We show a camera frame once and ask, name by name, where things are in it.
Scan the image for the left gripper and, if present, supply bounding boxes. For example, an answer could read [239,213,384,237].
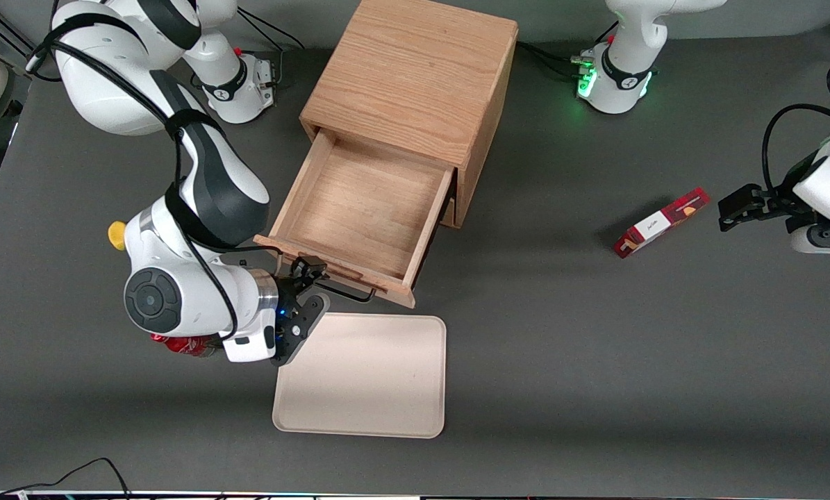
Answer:
[718,183,830,255]

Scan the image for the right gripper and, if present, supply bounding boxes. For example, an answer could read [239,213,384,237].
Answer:
[224,256,331,365]

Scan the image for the wooden drawer with black handle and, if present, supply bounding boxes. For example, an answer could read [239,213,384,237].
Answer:
[254,128,457,308]

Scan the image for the oak wooden drawer cabinet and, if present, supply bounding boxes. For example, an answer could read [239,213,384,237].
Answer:
[299,0,520,228]

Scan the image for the red plaid cookie box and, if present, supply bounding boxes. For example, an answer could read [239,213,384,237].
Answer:
[613,187,711,259]

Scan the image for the cream plastic tray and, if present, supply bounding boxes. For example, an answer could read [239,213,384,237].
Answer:
[272,312,447,440]

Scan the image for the red bottle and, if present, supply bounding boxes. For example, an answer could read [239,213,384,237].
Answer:
[151,333,221,358]

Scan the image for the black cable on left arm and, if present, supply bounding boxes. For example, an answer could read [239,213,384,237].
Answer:
[762,103,830,199]

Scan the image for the black cable along right arm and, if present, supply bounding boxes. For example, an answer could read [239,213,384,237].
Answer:
[26,14,280,341]

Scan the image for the black cable by right base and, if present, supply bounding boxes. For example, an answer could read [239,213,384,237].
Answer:
[238,7,306,88]

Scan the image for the black cables at arm base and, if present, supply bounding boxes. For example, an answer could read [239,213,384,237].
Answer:
[517,40,596,81]

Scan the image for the black cable at table edge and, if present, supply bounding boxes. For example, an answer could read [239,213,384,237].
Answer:
[0,457,132,500]

